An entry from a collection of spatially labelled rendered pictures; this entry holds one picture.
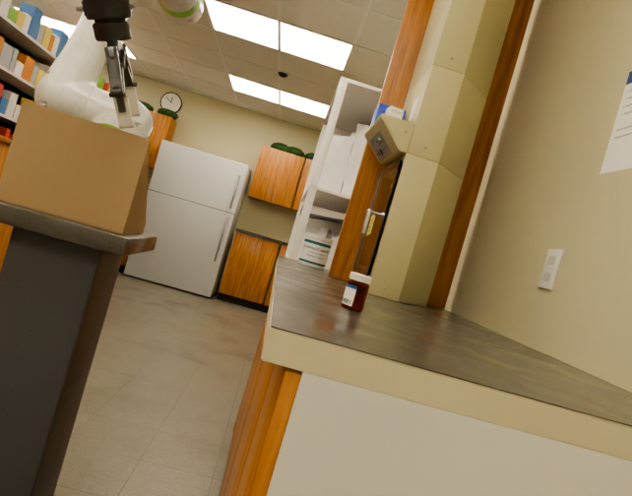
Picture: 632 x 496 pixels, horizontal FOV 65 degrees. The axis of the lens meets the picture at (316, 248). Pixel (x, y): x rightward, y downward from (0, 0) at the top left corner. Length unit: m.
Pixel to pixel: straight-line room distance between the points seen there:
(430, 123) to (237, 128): 5.78
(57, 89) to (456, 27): 1.20
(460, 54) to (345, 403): 1.39
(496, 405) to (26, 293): 1.02
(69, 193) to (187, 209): 5.36
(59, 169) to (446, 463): 1.01
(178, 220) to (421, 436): 6.11
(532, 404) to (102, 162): 0.99
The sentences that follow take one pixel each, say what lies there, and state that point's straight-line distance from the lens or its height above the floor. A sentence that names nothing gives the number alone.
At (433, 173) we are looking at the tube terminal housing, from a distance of 1.67.
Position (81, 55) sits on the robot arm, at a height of 1.34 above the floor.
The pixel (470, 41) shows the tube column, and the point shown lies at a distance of 1.81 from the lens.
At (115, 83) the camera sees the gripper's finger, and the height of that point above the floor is 1.25.
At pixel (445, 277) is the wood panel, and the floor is 1.07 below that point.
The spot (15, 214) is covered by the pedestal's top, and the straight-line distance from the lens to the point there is 1.23.
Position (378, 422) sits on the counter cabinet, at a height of 0.87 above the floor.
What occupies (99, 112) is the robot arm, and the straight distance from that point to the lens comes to 1.43.
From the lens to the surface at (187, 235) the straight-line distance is 6.57.
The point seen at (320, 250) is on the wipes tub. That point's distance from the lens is 2.30.
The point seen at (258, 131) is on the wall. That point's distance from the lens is 7.31.
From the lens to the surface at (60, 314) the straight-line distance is 1.27.
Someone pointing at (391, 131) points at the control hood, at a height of 1.46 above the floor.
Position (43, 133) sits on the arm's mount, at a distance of 1.29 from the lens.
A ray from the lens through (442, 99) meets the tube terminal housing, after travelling 1.73.
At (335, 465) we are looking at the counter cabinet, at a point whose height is 0.81.
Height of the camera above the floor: 1.04
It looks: level
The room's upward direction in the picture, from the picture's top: 16 degrees clockwise
